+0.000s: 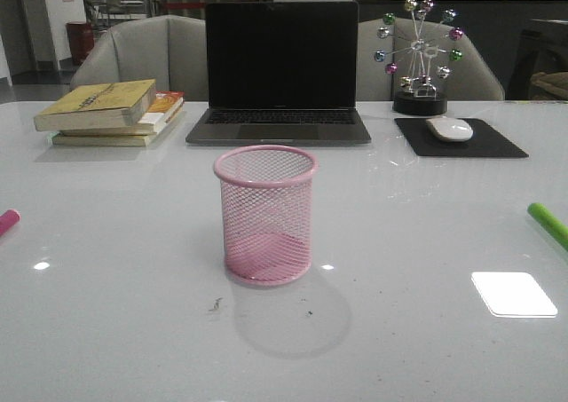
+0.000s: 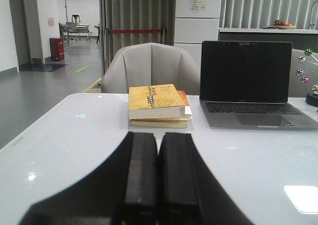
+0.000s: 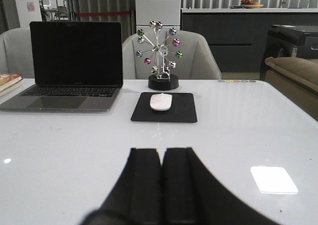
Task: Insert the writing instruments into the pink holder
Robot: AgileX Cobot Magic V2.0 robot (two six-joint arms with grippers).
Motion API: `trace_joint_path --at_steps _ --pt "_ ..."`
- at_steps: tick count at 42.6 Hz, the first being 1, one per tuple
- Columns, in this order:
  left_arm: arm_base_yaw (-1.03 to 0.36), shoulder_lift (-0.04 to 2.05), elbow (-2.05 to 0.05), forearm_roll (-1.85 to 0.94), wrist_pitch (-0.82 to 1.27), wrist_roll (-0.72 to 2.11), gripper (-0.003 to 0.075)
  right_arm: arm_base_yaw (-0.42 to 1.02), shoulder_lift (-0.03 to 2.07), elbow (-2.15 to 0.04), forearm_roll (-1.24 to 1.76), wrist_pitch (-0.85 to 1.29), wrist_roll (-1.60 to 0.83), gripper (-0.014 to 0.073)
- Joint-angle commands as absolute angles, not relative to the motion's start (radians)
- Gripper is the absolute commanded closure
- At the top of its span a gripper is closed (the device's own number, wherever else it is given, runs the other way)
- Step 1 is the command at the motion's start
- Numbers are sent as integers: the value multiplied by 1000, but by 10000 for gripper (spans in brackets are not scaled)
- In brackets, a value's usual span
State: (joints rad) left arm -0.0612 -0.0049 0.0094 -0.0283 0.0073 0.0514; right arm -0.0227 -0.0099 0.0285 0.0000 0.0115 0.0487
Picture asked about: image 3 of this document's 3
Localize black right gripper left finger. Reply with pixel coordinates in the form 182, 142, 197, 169
81, 148, 161, 225

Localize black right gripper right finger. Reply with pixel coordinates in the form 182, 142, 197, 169
162, 148, 275, 225

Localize black mouse pad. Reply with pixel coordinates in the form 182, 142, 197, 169
131, 92, 197, 123

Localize white computer mouse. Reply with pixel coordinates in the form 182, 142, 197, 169
150, 93, 172, 111

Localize grey armchair behind ornament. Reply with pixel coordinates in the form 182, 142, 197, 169
122, 28, 221, 79

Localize grey open laptop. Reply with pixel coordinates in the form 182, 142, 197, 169
0, 21, 123, 112

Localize ferris wheel desk ornament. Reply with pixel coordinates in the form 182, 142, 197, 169
135, 20, 183, 91

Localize brown sofa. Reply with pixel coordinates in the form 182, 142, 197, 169
264, 57, 318, 120

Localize dark counter cabinet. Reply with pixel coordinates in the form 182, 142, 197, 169
181, 8, 318, 73

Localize bottom cream book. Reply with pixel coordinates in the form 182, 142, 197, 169
0, 82, 20, 97

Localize orange cover book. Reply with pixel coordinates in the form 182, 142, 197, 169
0, 73, 22, 87

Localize grey armchair behind laptop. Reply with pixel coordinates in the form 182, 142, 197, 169
0, 27, 34, 78

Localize red barrier tape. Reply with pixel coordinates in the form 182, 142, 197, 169
75, 11, 131, 17

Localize white filing cabinet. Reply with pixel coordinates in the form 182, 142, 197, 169
135, 0, 181, 30

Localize black appliance box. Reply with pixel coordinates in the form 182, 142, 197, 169
260, 25, 318, 80

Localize fruit bowl on counter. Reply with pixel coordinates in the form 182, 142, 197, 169
240, 0, 263, 9

